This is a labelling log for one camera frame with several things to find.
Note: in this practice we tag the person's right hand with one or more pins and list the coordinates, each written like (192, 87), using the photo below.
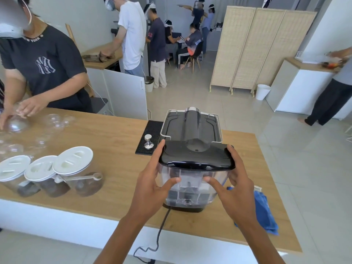
(239, 197)

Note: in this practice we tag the person's right forearm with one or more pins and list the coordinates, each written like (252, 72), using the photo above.
(258, 244)

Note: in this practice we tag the woven folding screen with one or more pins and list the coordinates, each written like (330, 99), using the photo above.
(255, 49)

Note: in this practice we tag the metal coffee tamper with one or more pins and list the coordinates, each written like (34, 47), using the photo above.
(148, 142)

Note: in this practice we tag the person's left forearm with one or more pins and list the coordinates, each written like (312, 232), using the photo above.
(123, 239)

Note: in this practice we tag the person's right thumb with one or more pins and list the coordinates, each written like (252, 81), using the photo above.
(214, 183)

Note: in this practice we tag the person's left thumb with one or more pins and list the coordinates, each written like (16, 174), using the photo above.
(171, 183)

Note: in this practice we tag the glass jar white lid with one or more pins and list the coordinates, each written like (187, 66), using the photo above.
(13, 167)
(38, 169)
(73, 159)

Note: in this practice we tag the blue cloth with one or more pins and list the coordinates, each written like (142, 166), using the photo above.
(265, 214)

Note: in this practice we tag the person's left hand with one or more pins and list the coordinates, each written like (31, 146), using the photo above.
(147, 189)

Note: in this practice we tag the white tray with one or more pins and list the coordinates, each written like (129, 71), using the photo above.
(308, 59)

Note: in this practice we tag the small bin black liner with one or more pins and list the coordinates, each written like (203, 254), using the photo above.
(149, 83)

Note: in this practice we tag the white headset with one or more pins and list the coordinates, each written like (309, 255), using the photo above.
(11, 30)

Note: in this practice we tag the black chair wooden legs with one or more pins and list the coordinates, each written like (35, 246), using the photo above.
(196, 53)

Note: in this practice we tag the brown stack of holders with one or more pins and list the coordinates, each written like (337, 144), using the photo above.
(96, 57)

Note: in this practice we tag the white cabinet wooden top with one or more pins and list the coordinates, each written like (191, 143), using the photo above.
(299, 87)
(123, 90)

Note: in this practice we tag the white measuring scoop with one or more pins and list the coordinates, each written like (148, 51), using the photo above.
(82, 177)

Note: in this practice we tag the black rubber tamping mat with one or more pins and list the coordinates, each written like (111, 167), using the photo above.
(154, 129)

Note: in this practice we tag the black espresso machine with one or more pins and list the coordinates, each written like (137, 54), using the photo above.
(192, 120)

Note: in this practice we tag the white waste bin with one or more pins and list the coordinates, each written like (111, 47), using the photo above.
(262, 92)

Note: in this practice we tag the pile of clear dome lids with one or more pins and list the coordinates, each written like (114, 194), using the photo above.
(52, 120)

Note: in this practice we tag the clear water tank black lid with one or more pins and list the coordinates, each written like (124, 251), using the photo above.
(192, 159)

